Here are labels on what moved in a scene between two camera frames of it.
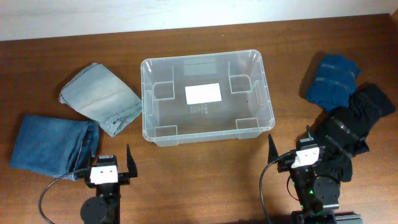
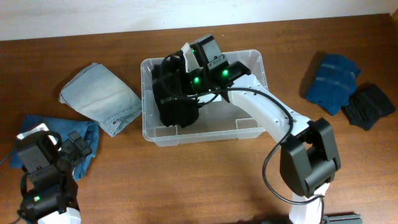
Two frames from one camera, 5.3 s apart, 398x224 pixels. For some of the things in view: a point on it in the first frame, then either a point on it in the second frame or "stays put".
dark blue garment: (336, 79) stays put
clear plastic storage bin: (206, 98) stays put
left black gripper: (126, 177) → (72, 145)
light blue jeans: (97, 94) stays put
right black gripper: (285, 164) → (188, 81)
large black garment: (343, 144) → (176, 106)
